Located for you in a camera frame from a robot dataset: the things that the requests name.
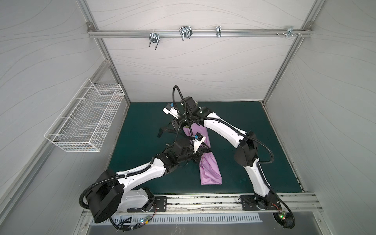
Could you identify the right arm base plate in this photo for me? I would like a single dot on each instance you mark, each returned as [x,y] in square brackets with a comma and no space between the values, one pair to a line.
[249,202]

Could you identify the pink purple wrapping paper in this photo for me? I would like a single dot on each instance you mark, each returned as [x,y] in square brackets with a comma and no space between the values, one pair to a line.
[208,167]

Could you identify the aluminium crossbar rail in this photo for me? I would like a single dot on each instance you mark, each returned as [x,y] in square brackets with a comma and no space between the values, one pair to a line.
[197,33]

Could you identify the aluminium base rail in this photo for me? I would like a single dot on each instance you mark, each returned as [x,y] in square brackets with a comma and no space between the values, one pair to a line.
[230,203]

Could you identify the metal U-bolt clamp middle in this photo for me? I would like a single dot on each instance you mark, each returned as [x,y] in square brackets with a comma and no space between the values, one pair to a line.
[185,32]

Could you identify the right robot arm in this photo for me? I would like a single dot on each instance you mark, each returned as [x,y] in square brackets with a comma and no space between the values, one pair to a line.
[250,153]

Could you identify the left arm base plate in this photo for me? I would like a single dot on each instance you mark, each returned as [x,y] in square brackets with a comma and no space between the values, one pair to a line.
[155,204]

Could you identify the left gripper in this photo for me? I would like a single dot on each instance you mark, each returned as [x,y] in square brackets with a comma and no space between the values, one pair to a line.
[199,153]

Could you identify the metal bolt clamp right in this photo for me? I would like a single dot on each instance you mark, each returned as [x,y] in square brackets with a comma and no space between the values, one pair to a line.
[289,33]

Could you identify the metal U-bolt clamp left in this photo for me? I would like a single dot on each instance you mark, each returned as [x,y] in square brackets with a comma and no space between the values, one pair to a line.
[154,38]

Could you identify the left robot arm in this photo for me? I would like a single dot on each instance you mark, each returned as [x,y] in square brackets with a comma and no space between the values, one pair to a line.
[120,191]

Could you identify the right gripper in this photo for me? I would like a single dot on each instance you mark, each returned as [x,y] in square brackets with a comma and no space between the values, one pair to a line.
[169,127]

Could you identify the metal u-bolt clamp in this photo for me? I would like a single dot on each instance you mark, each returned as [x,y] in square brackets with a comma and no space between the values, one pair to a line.
[154,38]
[185,32]

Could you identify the white vent grille strip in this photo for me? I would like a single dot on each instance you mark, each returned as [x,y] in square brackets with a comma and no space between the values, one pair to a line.
[203,218]

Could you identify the white wire basket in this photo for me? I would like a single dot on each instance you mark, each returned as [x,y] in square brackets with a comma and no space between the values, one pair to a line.
[84,123]

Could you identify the metal bracket clamp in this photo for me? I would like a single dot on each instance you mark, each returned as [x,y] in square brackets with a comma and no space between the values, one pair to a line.
[218,31]

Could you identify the green table mat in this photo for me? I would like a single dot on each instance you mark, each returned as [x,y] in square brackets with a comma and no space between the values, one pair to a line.
[138,142]

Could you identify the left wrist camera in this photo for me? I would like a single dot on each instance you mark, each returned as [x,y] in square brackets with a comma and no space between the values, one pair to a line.
[198,139]

